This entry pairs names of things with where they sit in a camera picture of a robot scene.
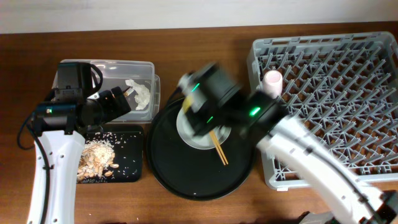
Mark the pink plastic cup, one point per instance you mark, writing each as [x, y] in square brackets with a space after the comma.
[272, 83]

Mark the black round tray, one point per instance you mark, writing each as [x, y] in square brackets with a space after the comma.
[192, 173]

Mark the yellow bowl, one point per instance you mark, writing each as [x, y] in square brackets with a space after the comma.
[187, 103]

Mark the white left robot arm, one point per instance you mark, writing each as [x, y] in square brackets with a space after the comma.
[58, 126]

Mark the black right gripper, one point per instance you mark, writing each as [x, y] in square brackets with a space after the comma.
[195, 129]

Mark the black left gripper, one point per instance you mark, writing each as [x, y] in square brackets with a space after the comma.
[114, 111]

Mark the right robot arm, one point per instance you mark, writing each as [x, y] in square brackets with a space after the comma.
[267, 125]

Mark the noodle and rice leftovers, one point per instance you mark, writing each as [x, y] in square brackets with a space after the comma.
[96, 158]

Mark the black rectangular tray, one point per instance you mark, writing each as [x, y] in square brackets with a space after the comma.
[127, 155]

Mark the grey round plate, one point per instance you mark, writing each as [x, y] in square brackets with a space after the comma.
[199, 142]

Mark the grey dishwasher rack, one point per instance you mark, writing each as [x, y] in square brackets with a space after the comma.
[344, 89]

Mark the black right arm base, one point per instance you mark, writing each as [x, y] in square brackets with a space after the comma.
[316, 218]

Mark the clear plastic bin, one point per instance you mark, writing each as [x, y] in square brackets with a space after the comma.
[116, 72]

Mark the white tissue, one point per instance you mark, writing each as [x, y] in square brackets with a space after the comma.
[141, 94]

